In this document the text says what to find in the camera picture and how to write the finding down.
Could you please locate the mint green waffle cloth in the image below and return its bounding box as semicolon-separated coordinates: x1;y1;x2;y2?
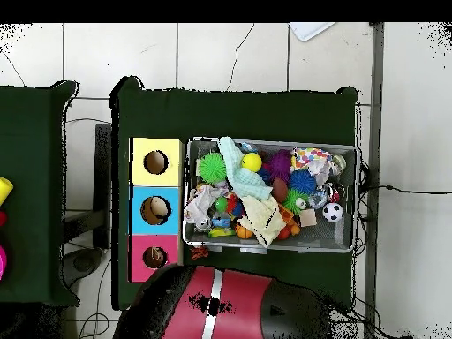
217;136;274;201

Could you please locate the cream waffle cloth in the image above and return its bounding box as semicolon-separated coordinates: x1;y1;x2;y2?
237;194;287;248

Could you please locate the multicoloured patterned cloth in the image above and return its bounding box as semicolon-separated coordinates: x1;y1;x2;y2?
291;146;348;188

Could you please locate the clear mesh bin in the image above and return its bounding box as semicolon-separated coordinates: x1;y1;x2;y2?
182;138;362;254

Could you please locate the wooden box with three holes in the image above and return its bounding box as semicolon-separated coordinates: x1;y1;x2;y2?
126;137;185;283

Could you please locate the plain green spiky ball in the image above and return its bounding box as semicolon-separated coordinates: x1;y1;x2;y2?
198;152;228;185

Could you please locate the smooth yellow ball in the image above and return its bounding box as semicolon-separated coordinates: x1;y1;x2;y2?
240;152;263;173

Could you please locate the brown toy football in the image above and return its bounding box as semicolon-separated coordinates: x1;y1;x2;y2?
270;177;290;204

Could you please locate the purple spiky toy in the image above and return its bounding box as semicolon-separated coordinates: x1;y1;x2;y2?
267;148;293;184

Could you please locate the green spiky ball with eyes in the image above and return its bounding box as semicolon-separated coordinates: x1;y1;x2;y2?
282;188;308;215

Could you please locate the plain blue spiky ball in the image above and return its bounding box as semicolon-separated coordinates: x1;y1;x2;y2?
288;169;318;196

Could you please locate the dark green tablecloth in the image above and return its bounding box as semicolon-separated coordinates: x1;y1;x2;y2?
110;75;360;312

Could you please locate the small soccer ball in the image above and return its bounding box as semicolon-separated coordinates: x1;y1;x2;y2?
321;201;344;223

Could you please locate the grey round base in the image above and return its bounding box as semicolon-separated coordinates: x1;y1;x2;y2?
62;247;104;288

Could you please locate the white flat board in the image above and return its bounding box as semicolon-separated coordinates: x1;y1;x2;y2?
288;22;336;42

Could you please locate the yellow round disc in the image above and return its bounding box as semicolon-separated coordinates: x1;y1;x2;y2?
0;176;14;207

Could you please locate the thin floor cable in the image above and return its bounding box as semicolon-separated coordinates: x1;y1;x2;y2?
225;23;256;92

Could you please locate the black cable with connector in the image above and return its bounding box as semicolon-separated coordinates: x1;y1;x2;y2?
358;183;452;195

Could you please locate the grey metal rail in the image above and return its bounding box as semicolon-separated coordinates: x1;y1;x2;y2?
363;22;385;339

